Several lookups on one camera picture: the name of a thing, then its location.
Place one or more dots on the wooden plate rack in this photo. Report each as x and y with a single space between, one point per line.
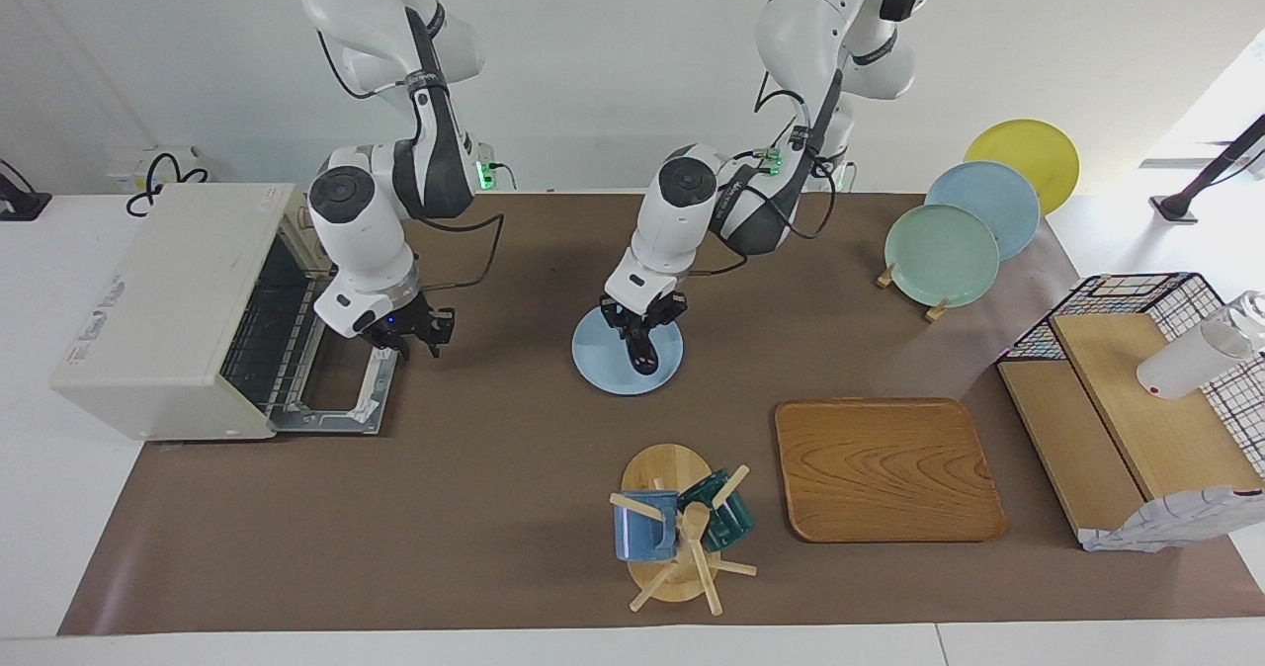
885 277

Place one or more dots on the cream toaster oven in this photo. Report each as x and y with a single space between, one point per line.
148 320

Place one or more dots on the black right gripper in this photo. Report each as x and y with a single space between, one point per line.
395 320

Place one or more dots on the pale blue racked plate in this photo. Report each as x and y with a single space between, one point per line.
988 192

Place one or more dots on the wooden serving tray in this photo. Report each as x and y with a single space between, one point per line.
889 468

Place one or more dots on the wooden shelf box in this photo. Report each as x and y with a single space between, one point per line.
1137 399

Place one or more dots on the pale green plate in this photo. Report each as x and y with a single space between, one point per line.
939 256

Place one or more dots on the wooden mug tree stand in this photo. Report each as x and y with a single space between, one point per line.
662 468

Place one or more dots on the white power socket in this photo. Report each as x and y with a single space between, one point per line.
124 167

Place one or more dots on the white cup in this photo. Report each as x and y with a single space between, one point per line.
1186 362

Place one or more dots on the brown table mat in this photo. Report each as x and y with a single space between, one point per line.
445 508

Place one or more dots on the dark green mug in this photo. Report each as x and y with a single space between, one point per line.
733 523

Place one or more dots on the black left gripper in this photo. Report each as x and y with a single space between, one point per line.
642 312

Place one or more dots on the light blue plate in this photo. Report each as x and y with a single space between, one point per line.
603 362

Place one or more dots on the blue mug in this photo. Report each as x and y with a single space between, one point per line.
642 536

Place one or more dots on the yellow plate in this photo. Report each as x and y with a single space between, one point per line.
1028 147

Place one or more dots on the black clamp mount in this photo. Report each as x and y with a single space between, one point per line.
20 207

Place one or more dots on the dark purple eggplant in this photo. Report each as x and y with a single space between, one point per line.
644 360

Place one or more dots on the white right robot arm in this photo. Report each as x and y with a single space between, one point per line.
356 221

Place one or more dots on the white patterned cloth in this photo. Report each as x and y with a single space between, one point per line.
1166 523

